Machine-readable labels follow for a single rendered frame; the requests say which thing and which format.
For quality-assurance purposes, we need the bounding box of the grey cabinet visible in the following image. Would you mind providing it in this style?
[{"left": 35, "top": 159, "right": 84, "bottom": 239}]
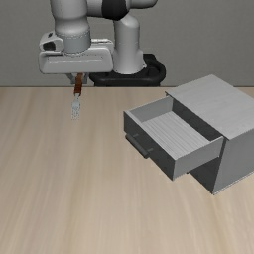
[{"left": 164, "top": 73, "right": 254, "bottom": 195}]

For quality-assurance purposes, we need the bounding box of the grey open drawer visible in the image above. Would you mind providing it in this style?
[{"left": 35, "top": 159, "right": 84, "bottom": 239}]
[{"left": 123, "top": 95, "right": 225, "bottom": 182}]

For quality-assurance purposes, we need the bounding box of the brown-handled silver fork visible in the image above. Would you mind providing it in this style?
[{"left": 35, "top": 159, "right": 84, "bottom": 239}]
[{"left": 70, "top": 72, "right": 84, "bottom": 121}]

